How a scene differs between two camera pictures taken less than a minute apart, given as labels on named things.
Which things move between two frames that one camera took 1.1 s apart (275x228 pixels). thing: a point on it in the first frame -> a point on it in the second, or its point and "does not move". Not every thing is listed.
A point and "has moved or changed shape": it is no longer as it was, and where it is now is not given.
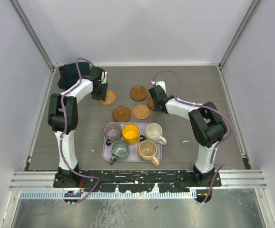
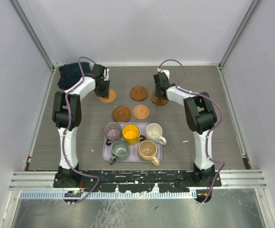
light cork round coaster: (141, 111) does not move
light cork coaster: (110, 98) does not move
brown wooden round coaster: (150, 103) has moved or changed shape
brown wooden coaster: (121, 114) does not move
